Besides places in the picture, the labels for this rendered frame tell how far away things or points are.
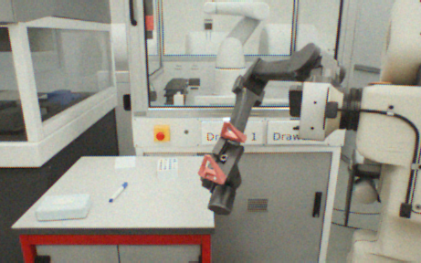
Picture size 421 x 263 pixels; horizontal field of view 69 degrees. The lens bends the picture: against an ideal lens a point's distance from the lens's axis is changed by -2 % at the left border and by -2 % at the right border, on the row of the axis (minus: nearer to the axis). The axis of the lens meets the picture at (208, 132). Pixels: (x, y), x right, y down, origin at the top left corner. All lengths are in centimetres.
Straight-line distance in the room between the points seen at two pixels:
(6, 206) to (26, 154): 35
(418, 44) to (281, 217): 130
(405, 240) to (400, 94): 28
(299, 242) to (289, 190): 33
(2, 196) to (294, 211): 141
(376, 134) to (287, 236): 131
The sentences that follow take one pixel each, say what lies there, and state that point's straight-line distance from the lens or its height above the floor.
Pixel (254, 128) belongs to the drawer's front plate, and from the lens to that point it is 147.
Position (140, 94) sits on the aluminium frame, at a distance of 147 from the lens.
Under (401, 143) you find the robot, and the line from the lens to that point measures 58.
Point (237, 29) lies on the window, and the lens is 144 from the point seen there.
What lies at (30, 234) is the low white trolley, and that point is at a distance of 113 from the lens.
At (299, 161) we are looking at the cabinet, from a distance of 162.
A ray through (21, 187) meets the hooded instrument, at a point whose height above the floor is 67.
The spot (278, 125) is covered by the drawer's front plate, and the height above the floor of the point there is 91.
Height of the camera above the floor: 131
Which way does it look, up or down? 17 degrees down
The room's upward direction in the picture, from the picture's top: straight up
